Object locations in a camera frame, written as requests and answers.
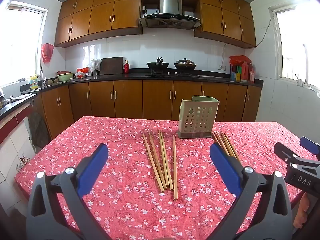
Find grey cloth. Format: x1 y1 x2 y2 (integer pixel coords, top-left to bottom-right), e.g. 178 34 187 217
7 93 33 102

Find small dry plant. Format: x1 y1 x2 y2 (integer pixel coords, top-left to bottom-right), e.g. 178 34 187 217
15 152 30 173

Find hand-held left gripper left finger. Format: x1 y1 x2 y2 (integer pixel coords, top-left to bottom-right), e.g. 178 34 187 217
26 143 113 240

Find red floral tablecloth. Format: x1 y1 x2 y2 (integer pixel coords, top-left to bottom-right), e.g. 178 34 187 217
14 116 320 240

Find wooden chopstick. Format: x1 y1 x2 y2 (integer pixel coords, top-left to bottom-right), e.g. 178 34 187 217
218 131 234 158
162 131 174 191
158 130 171 190
221 131 238 162
148 131 169 190
224 132 242 166
142 132 165 194
172 134 178 201
215 132 230 157
212 132 222 148

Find wide window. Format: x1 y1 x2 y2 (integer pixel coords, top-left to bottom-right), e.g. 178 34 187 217
0 1 48 88

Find steel range hood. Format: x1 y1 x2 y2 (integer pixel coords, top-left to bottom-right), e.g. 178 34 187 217
139 0 202 30

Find green basin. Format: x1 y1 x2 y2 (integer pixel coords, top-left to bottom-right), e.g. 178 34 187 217
57 72 74 82

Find narrow window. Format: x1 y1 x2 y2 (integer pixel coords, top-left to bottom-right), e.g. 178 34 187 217
269 5 320 93

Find beige perforated utensil holder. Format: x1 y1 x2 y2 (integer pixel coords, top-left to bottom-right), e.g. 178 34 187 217
178 95 220 139

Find red and white plastic bag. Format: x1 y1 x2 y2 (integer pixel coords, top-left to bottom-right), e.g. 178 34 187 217
76 67 91 78

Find colourful condiment boxes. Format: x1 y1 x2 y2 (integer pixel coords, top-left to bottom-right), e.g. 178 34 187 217
230 65 242 82

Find person's right hand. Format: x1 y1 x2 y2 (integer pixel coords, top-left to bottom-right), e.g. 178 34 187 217
293 193 317 230

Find red oil bottle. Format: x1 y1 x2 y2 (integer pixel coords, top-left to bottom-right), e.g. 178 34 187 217
247 64 255 84

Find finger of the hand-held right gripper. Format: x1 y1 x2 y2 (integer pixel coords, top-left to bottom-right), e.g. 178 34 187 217
299 136 320 160
273 142 304 167

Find clear plastic bag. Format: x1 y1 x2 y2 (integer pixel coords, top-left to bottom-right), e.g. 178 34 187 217
90 59 102 76

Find wooden lower kitchen cabinets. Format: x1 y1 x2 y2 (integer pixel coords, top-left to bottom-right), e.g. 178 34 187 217
40 79 262 140

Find black gas stove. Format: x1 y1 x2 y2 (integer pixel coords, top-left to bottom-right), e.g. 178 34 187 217
145 71 200 78

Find white wall cable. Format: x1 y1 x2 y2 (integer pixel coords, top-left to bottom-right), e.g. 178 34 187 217
221 17 273 67

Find dark sack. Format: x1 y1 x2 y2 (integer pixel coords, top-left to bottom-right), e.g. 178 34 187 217
28 112 50 148

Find black wok with lid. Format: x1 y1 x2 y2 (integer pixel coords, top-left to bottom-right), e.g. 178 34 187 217
174 58 197 71

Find dark cutting board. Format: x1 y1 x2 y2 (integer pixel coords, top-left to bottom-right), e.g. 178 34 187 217
99 57 124 75

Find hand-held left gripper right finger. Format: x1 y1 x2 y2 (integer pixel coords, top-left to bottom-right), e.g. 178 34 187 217
209 143 293 240

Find red hanging plastic bag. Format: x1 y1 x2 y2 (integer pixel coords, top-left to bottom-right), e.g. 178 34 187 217
41 43 55 64

